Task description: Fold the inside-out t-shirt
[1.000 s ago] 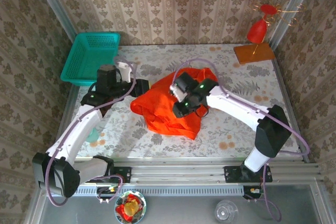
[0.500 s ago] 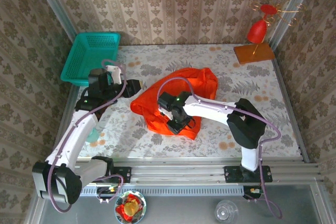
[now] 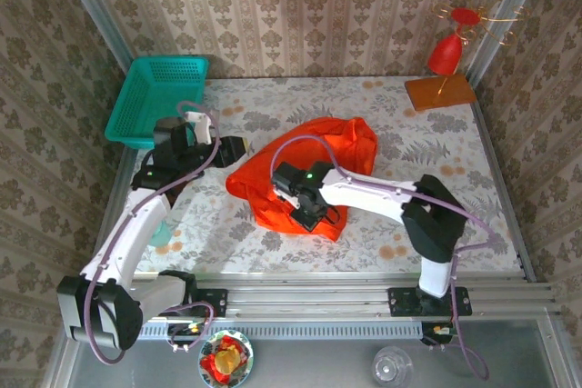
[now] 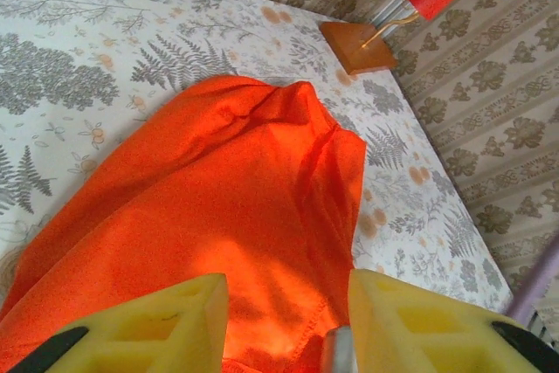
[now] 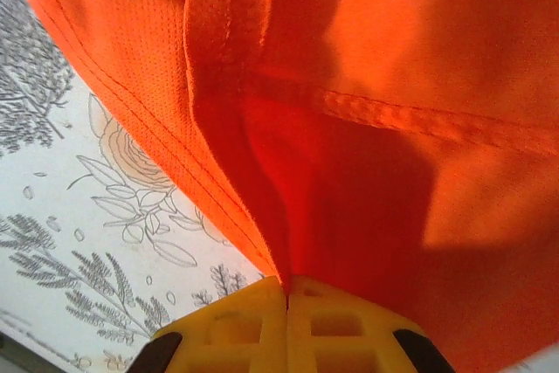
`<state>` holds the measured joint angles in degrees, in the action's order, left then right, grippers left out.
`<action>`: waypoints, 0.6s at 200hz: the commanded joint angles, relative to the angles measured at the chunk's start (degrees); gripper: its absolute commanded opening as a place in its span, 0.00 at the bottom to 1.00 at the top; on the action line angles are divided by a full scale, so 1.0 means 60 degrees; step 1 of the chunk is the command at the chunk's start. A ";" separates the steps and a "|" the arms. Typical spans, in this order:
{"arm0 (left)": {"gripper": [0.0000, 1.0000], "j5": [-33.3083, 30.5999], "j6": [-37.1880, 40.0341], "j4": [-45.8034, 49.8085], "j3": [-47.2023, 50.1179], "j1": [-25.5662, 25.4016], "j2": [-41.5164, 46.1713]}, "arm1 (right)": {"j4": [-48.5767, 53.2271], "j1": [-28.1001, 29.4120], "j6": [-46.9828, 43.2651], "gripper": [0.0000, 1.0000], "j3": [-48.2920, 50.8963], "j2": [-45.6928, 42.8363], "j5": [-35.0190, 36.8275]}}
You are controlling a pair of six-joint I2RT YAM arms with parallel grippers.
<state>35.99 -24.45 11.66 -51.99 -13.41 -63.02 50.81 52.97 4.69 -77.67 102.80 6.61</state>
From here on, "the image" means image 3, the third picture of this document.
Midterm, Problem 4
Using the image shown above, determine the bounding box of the patterned bowl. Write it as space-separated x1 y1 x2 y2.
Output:
198 328 255 388

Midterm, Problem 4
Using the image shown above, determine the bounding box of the yellow food piece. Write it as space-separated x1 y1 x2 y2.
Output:
214 343 242 373

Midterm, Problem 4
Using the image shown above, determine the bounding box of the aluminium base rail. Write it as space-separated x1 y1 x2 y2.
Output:
67 272 563 322

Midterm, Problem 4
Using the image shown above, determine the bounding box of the floral tablecloth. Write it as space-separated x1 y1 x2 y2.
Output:
106 75 523 276

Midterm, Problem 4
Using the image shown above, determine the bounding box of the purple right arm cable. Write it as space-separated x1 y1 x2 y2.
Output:
271 134 501 383

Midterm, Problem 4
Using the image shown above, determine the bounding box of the pale teal translucent object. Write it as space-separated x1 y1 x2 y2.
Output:
149 218 173 248

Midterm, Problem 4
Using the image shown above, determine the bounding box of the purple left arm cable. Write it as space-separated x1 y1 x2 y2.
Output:
84 100 223 366

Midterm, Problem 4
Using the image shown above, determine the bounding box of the teal plastic basket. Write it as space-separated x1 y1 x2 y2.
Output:
104 55 210 152

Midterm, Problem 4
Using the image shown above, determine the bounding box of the aluminium corner post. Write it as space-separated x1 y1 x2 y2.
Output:
466 0 554 87
52 0 134 74

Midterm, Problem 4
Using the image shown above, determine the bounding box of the grey slotted cable duct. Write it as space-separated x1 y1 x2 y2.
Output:
79 322 426 340

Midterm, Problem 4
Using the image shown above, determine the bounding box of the orange t-shirt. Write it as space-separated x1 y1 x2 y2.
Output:
226 116 379 244

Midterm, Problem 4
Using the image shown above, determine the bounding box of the small connector board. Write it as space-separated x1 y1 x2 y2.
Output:
166 322 205 339
420 322 457 346

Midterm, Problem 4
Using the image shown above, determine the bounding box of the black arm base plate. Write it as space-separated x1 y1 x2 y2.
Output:
387 286 473 319
146 287 228 319

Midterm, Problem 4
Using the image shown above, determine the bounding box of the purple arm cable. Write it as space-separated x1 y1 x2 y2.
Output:
271 134 501 383
84 100 223 366

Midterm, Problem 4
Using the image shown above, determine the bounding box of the clear glass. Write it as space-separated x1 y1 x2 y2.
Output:
371 345 414 387

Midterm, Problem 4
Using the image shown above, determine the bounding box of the red wrapper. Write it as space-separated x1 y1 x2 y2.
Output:
201 353 228 383

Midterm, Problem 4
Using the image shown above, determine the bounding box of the grey metal shelf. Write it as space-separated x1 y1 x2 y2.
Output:
43 308 581 388

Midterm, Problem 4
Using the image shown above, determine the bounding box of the red gold wire ornament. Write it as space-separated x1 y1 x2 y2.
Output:
404 0 531 112

